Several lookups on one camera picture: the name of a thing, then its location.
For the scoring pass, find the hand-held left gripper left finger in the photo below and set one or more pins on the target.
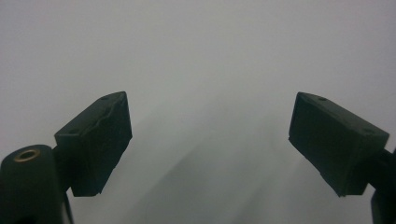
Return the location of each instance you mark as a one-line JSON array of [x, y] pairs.
[[93, 146]]

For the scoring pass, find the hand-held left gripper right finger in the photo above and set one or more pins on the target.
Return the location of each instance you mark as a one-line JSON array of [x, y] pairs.
[[336, 146]]

